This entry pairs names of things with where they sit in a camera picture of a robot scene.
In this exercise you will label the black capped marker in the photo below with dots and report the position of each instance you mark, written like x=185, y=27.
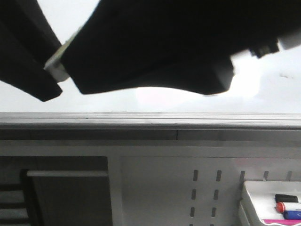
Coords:
x=286, y=198

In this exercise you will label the white marker with taped magnet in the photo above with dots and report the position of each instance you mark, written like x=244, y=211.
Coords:
x=54, y=66

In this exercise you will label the grey whiteboard frame rail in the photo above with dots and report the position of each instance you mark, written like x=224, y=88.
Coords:
x=151, y=126

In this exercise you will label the pink item in tray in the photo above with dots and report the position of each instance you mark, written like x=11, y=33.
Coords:
x=282, y=222

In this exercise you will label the white plastic tray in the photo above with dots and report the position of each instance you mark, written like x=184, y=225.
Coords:
x=258, y=200

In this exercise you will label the white slotted pegboard panel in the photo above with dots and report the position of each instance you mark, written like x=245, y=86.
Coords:
x=188, y=191

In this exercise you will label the red capped marker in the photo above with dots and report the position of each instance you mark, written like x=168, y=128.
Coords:
x=281, y=207

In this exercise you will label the blue capped marker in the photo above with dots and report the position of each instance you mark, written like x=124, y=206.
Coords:
x=292, y=215

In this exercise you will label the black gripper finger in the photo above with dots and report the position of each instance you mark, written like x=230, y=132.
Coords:
x=26, y=43
x=179, y=44

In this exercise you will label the white whiteboard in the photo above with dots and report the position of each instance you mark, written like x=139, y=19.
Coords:
x=271, y=84

